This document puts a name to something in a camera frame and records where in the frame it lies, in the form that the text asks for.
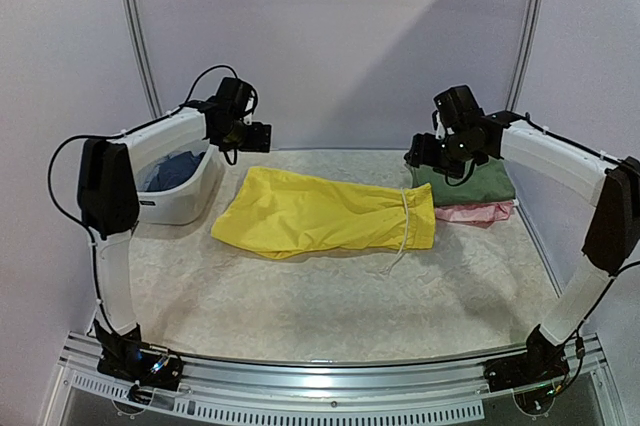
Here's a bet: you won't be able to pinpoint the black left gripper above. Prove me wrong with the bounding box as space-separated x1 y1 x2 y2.
218 119 272 153

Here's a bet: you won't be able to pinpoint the green sleeveless shirt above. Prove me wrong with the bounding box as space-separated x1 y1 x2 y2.
406 159 516 207

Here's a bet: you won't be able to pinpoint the yellow garment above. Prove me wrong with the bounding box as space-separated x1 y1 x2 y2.
210 166 436 272

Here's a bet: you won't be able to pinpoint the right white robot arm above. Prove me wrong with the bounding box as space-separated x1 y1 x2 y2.
406 85 639 346

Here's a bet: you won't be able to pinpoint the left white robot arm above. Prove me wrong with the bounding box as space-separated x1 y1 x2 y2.
77 77 272 337

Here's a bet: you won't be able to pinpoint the white plastic laundry basket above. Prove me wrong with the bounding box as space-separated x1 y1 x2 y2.
134 144 223 226

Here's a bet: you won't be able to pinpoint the blue garment in basket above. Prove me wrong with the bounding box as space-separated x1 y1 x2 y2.
137 151 205 192

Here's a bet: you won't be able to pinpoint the pink folded shorts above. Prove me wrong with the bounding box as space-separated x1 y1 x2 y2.
435 200 518 227

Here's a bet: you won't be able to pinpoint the left aluminium corner post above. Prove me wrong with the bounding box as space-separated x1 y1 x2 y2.
122 0 162 118

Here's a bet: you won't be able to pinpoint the aluminium corner post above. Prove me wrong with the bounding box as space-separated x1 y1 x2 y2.
122 0 162 118
504 0 542 112

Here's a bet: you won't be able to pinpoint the right aluminium corner post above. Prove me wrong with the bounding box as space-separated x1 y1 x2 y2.
504 0 542 112

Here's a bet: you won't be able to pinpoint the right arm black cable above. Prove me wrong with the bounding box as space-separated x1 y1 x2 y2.
444 113 640 397

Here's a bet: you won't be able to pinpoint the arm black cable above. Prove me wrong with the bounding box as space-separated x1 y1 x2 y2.
47 64 261 347
444 113 640 397

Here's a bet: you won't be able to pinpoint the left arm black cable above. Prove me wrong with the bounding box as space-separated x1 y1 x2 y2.
47 64 261 347

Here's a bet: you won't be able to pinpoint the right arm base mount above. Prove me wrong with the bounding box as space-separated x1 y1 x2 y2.
483 326 586 417

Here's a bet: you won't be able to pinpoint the aluminium front rail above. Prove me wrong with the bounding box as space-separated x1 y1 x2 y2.
44 333 626 425

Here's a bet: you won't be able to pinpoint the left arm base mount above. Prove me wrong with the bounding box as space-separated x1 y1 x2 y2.
94 320 184 404

